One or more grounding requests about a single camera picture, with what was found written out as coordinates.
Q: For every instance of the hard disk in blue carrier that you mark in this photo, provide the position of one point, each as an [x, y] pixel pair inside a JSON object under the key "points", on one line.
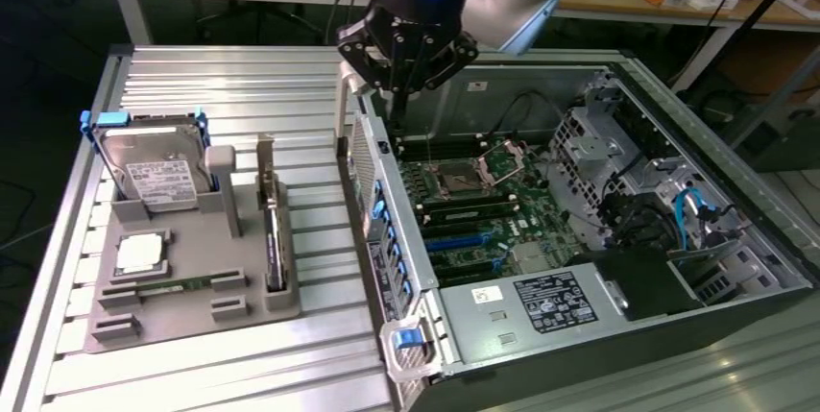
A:
{"points": [[161, 167]]}

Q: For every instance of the graphics card with metal bracket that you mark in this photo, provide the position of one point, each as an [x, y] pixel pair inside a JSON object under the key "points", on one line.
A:
{"points": [[274, 239]]}

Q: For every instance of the grey parts rack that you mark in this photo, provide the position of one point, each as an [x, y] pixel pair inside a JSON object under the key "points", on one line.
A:
{"points": [[193, 306]]}

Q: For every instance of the open black PC case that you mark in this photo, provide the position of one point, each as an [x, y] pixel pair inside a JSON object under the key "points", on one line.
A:
{"points": [[641, 349]]}

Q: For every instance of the metal socket cover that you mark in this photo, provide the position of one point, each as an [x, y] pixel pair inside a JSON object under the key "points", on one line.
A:
{"points": [[503, 162]]}

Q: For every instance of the blue expansion slot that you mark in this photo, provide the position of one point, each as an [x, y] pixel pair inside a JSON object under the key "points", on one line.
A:
{"points": [[458, 242]]}

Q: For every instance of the silver chipset heatsink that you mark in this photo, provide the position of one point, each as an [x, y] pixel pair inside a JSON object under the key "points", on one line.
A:
{"points": [[527, 257]]}

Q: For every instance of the dark grey box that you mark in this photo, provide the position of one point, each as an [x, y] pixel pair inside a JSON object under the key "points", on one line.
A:
{"points": [[782, 143]]}

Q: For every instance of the black chair base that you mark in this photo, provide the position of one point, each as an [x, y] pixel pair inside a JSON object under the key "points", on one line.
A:
{"points": [[257, 18]]}

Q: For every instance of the grey power supply unit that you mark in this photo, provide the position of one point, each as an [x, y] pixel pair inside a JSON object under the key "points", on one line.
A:
{"points": [[501, 316]]}

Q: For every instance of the metal disk bay cage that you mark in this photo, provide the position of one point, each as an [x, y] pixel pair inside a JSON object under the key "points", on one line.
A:
{"points": [[590, 157]]}

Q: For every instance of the green RAM stick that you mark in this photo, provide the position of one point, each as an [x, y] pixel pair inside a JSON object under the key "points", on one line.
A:
{"points": [[177, 284]]}

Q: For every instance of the CPU socket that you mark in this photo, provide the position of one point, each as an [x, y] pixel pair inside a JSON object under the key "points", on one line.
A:
{"points": [[455, 179]]}

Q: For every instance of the silver CPU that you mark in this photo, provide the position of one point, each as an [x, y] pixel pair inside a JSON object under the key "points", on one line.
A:
{"points": [[141, 253]]}

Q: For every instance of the blue case latch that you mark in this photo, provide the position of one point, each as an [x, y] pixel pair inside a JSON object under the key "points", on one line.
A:
{"points": [[405, 339]]}

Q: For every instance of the black tripod pole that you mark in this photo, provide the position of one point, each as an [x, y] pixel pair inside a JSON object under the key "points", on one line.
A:
{"points": [[757, 8]]}

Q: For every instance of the green motherboard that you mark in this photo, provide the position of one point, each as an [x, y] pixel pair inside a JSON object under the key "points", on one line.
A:
{"points": [[533, 220]]}

